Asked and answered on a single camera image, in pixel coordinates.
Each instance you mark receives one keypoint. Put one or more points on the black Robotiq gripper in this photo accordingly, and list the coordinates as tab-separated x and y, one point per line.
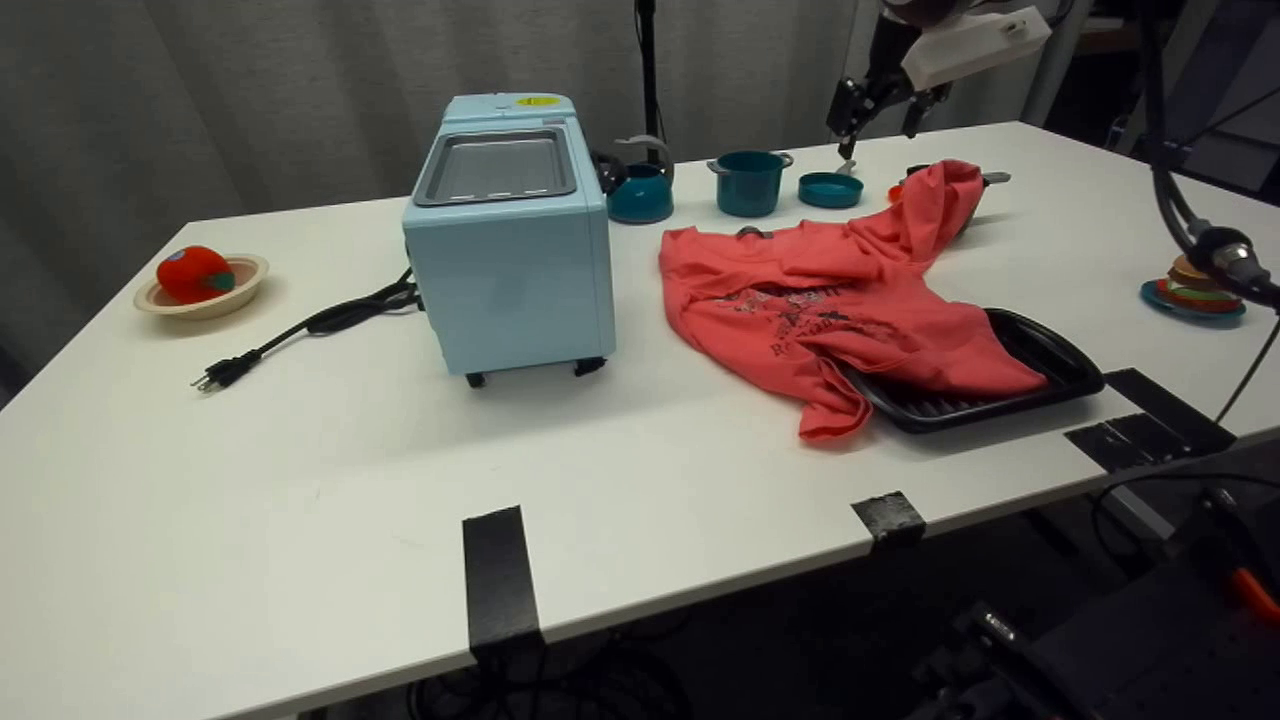
893	67

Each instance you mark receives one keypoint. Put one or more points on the coral long sleeve shirt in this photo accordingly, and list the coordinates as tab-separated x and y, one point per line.
825	295

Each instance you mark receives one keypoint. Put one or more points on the teal toy frying pan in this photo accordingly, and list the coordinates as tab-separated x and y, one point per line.
829	189

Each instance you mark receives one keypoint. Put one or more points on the teal toy pot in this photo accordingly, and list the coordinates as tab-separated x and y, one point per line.
748	184

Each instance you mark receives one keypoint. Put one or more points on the black tripod stand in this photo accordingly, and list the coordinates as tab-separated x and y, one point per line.
649	67

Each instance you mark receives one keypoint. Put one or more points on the black ridged baking tray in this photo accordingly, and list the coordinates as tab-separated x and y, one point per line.
1054	365

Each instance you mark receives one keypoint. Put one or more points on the light blue toy oven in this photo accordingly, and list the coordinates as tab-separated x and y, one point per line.
514	283

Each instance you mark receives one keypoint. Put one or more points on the red fruit on plate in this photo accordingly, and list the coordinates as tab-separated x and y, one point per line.
245	286

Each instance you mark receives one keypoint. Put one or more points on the red toy tomato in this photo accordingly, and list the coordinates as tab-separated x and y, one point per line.
197	272

